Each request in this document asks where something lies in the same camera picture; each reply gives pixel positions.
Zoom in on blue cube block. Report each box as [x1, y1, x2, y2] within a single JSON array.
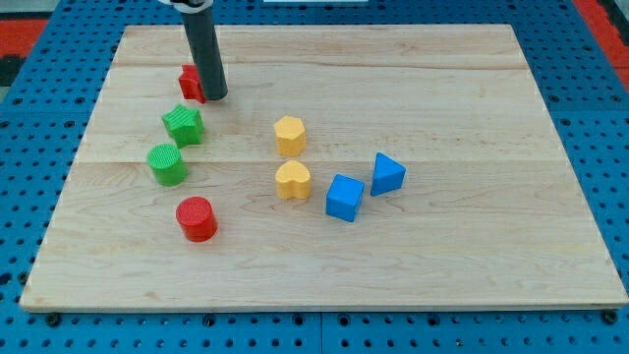
[[325, 174, 365, 222]]

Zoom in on green cylinder block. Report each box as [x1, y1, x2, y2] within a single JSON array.
[[146, 144, 188, 187]]

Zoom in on blue triangular prism block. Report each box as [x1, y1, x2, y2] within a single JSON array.
[[371, 152, 407, 197]]

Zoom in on yellow hexagon block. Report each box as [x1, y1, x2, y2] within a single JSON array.
[[273, 116, 306, 156]]

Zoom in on red cylinder block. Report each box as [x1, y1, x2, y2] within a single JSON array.
[[175, 196, 218, 243]]

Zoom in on red star block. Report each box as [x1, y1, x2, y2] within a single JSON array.
[[178, 64, 206, 103]]

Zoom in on yellow heart block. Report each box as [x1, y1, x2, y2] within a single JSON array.
[[275, 160, 311, 200]]

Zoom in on white arm mount ring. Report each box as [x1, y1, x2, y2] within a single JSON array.
[[157, 0, 215, 14]]

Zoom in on light wooden board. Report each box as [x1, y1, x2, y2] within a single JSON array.
[[20, 25, 628, 313]]

